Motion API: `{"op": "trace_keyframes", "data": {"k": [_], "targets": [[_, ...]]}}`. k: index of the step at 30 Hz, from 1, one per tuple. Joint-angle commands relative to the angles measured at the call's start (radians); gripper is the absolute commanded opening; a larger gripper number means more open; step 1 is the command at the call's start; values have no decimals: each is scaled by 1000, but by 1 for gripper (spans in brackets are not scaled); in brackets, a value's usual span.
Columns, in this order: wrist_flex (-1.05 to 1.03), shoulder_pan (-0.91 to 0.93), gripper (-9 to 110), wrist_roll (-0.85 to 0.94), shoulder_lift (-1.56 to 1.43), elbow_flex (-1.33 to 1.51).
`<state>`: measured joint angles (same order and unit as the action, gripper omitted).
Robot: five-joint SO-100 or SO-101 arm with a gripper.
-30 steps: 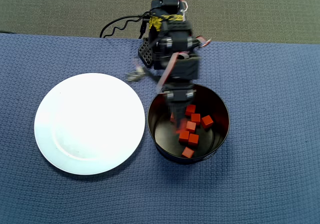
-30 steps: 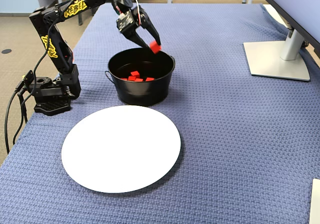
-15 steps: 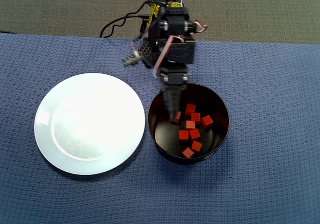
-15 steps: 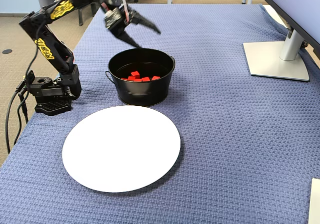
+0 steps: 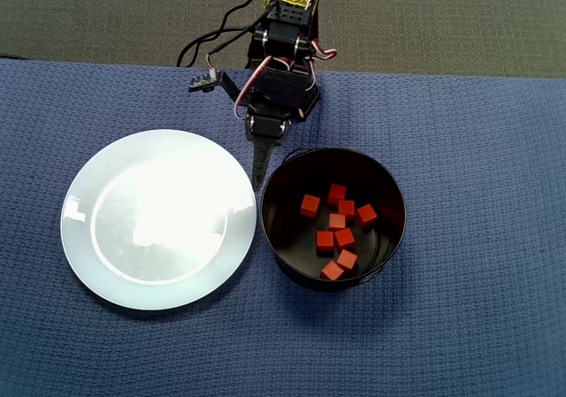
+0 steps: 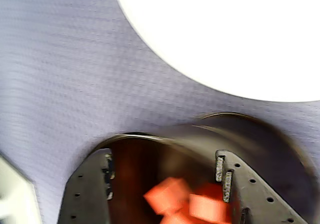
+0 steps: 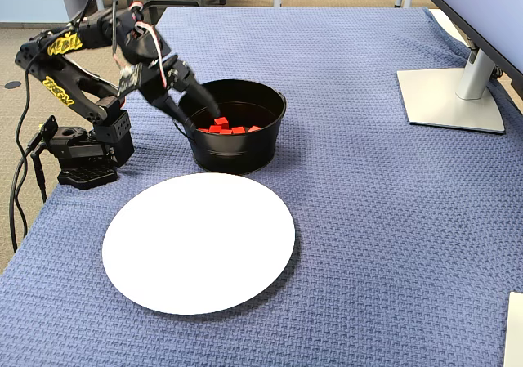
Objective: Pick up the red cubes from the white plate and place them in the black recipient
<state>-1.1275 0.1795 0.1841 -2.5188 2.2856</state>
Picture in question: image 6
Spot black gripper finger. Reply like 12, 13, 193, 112
214, 149, 308, 224
57, 148, 116, 224

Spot red cube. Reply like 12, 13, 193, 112
143, 176, 191, 215
187, 182, 233, 224
159, 209, 192, 224

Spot white round plate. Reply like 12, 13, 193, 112
111, 0, 320, 103

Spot black metal bucket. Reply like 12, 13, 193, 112
82, 111, 320, 224

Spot blue woven table cloth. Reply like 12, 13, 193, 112
0, 0, 320, 224

